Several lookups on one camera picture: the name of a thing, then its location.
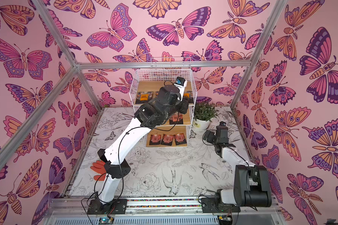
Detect red tea bag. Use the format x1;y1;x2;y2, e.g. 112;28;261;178
169;113;184;125
149;134;161;146
161;134;174;146
174;133;187;146

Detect orange-label tea bag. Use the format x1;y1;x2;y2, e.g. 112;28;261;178
135;91;153;105
184;91;194;104

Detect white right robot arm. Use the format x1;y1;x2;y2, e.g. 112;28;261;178
202;122;272;210

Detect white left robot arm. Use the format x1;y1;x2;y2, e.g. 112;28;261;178
88;84;189;213

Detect potted green plant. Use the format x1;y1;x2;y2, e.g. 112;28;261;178
192;103;218;130

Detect red work glove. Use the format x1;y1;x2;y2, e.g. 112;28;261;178
90;160;106;181

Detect white wire three-tier shelf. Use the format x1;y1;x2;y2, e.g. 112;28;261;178
125;69;197;147

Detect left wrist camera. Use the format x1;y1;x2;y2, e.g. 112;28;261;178
174;77;187;89

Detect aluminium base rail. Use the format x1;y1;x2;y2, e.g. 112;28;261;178
43;196;286;225

